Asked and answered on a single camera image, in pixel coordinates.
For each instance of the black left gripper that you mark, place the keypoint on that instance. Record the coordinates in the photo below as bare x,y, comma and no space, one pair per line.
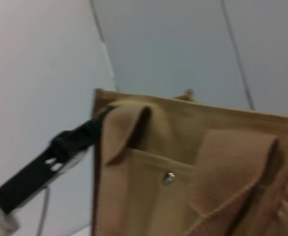
28,182

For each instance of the khaki canvas food bag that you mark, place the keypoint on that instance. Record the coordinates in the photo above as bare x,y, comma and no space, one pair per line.
173,172

